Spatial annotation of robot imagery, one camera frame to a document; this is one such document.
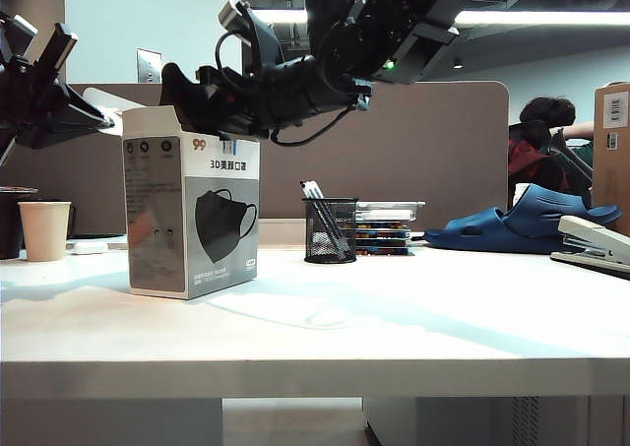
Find black cylindrical container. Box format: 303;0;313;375
0;186;39;260

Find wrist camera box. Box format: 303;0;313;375
218;0;278;73
8;14;39;49

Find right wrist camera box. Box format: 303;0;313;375
218;0;278;73

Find brown cardboard box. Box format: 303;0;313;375
593;82;630;238

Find dark blue rubber slipper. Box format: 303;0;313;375
423;183;622;255

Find black pen clear cap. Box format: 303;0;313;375
304;180;351;260
309;179;356;259

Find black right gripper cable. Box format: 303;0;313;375
269;101;358;146

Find silver wall switch plate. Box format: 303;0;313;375
136;47;163;84

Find brown desk partition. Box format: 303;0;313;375
0;80;511;235

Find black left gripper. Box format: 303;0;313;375
17;22;118;151

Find black jointed stand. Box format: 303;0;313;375
545;128;595;206

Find white grey mask box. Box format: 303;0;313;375
121;104;262;301

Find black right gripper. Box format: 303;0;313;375
159;54;375;140

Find white rounded object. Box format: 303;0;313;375
81;86;124;131

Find pens in holder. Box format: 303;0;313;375
299;180;346;260

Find beige paper cup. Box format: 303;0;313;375
18;201;73;263

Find background person black hair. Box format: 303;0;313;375
506;96;597;206

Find red jacket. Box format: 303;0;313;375
507;138;550;184

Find black mesh pen holder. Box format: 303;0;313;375
301;197;359;265

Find beige metal stapler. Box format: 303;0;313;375
549;214;630;283

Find colourful teal-edged card tray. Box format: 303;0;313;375
354;243;412;258
354;221;412;233
354;231;412;246

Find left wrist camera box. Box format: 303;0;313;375
8;14;39;49

